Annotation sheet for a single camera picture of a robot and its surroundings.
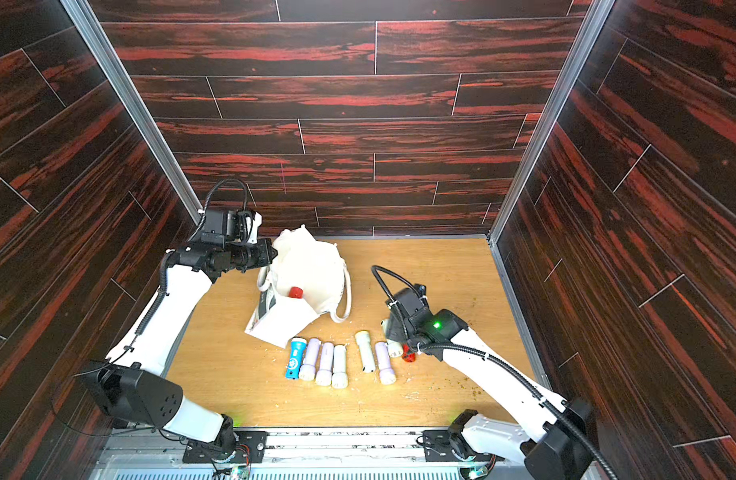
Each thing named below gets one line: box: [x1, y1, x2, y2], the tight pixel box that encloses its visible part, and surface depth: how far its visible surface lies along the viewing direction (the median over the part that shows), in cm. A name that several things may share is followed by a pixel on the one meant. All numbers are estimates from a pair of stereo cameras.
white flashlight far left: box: [299, 338, 321, 381], surface depth 88 cm
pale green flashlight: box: [380, 318, 403, 358], surface depth 90 cm
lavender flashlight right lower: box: [375, 342, 396, 385], surface depth 86 cm
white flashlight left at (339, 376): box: [332, 344, 348, 389], surface depth 86 cm
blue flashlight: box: [285, 337, 307, 380], surface depth 88 cm
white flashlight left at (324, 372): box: [316, 342, 334, 386], surface depth 87 cm
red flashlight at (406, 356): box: [402, 343, 417, 363], surface depth 88 cm
